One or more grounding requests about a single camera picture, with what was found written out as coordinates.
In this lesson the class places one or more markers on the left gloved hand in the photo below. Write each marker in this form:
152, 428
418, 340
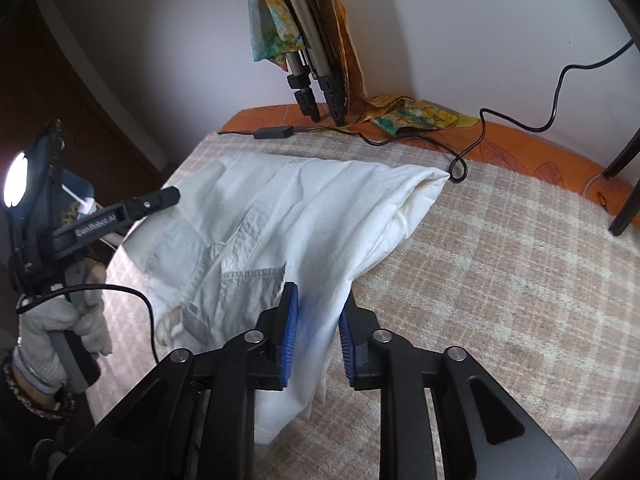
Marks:
60, 341

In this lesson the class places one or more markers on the colourful floral scarf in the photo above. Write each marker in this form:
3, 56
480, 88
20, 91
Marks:
273, 34

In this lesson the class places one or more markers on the orange bed sheet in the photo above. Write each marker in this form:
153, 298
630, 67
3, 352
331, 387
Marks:
503, 147

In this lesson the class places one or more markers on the black tripod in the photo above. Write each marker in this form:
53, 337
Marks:
317, 60

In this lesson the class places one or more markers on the black power adapter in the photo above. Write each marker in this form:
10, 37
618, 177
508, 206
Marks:
274, 133

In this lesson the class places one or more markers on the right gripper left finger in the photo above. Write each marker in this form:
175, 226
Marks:
273, 367

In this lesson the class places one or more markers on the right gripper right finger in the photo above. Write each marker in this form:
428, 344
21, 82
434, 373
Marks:
356, 326

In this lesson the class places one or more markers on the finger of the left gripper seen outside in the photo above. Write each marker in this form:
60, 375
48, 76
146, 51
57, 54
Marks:
140, 207

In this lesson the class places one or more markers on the white shirt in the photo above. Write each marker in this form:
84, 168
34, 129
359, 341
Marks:
247, 224

